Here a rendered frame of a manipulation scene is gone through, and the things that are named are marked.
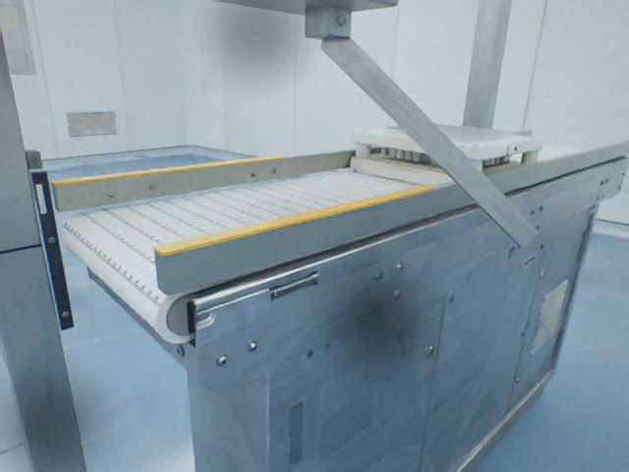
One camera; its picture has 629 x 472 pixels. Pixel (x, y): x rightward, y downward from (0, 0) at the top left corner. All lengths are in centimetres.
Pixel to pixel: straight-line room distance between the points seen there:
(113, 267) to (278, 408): 24
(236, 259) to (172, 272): 5
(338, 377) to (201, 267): 33
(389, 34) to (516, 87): 121
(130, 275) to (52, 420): 34
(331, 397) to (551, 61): 339
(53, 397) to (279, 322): 37
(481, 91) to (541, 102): 251
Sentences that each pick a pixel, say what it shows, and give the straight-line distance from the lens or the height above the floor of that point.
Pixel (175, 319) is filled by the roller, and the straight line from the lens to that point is 36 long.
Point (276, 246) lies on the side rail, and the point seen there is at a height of 82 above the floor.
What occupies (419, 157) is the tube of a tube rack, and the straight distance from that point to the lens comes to 78.
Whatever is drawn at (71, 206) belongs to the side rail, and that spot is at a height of 81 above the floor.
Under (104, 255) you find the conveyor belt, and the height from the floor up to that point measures 80.
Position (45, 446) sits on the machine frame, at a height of 49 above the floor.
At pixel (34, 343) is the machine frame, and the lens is 64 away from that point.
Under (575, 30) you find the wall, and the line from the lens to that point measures 377.
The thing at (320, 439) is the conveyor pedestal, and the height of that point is 50.
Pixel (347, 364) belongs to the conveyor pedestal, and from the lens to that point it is 62.
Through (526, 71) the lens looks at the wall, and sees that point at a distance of 381.
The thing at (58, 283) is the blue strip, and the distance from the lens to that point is 61.
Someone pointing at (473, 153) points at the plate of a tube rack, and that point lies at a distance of 68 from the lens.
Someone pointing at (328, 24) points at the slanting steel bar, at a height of 100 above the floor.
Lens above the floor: 95
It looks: 20 degrees down
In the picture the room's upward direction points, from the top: 2 degrees clockwise
